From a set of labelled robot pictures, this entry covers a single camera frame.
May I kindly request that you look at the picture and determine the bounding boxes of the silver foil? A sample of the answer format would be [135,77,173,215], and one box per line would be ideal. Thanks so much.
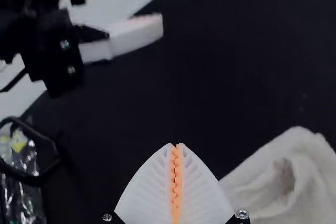
[0,126,48,224]

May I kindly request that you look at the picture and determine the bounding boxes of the pale towel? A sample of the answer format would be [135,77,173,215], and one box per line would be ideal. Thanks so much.
[217,125,336,224]

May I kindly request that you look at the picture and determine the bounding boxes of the black cable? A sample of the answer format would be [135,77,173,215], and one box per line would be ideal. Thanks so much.
[0,116,62,187]

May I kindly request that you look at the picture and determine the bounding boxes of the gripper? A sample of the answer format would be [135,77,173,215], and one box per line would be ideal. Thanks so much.
[20,8,164,99]

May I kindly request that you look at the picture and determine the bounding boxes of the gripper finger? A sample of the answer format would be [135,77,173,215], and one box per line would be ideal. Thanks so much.
[101,142,177,224]
[175,142,252,224]

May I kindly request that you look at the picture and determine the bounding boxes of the black mat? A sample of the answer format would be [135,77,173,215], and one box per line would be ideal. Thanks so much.
[15,0,336,224]

